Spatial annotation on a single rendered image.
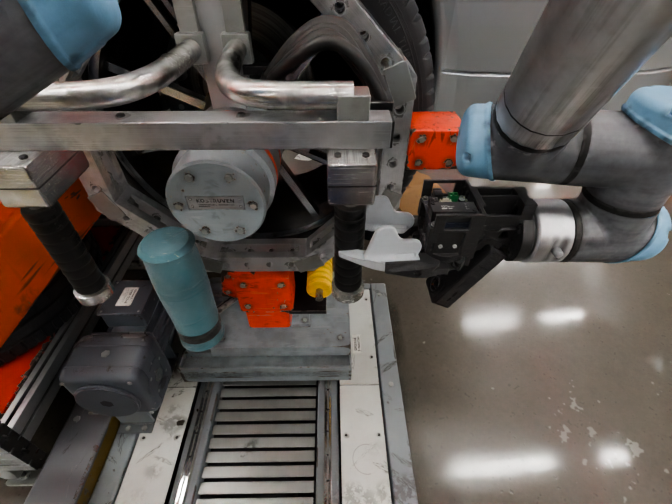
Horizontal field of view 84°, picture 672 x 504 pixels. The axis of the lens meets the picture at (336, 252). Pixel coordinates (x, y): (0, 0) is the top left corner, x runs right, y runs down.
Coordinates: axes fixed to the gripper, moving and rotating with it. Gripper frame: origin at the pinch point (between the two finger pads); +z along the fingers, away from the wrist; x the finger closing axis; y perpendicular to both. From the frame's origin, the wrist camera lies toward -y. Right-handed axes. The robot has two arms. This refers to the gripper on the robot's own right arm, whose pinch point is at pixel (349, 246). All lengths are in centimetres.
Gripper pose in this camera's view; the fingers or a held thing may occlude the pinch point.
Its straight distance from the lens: 45.1
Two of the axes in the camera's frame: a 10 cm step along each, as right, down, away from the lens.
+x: 0.2, 6.7, -7.4
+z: -10.0, 0.1, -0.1
